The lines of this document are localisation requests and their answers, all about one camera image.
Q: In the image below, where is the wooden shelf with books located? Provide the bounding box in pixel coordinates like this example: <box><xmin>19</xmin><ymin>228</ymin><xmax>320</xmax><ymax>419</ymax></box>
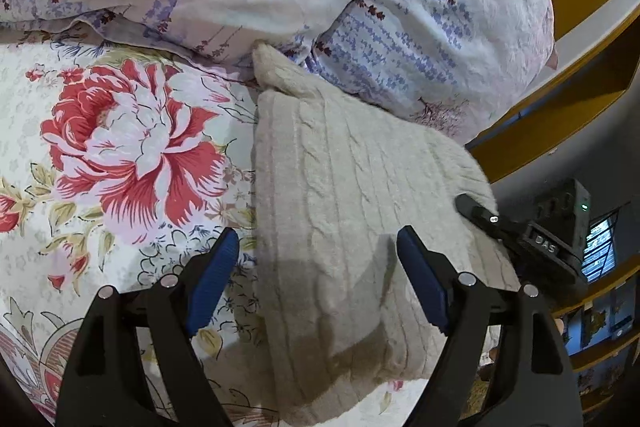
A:
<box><xmin>554</xmin><ymin>255</ymin><xmax>639</xmax><ymax>426</ymax></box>

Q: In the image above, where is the blue screen monitor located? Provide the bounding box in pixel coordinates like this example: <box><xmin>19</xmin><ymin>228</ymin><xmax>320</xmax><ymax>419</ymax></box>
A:
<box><xmin>582</xmin><ymin>209</ymin><xmax>620</xmax><ymax>284</ymax></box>

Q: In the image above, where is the beige cable knit sweater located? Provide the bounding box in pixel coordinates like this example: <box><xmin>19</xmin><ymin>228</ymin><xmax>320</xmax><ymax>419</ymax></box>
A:
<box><xmin>253</xmin><ymin>43</ymin><xmax>518</xmax><ymax>426</ymax></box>

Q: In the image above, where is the person's left hand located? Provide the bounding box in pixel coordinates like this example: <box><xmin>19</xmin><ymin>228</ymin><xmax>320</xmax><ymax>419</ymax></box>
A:
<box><xmin>487</xmin><ymin>316</ymin><xmax>566</xmax><ymax>365</ymax></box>

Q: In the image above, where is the floral quilted bedspread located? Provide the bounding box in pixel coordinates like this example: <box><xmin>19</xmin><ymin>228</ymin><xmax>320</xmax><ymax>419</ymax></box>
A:
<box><xmin>0</xmin><ymin>28</ymin><xmax>442</xmax><ymax>427</ymax></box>

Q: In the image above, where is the blue floral pillow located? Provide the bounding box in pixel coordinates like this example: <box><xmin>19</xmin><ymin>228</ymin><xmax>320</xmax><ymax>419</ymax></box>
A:
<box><xmin>305</xmin><ymin>0</ymin><xmax>555</xmax><ymax>144</ymax></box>

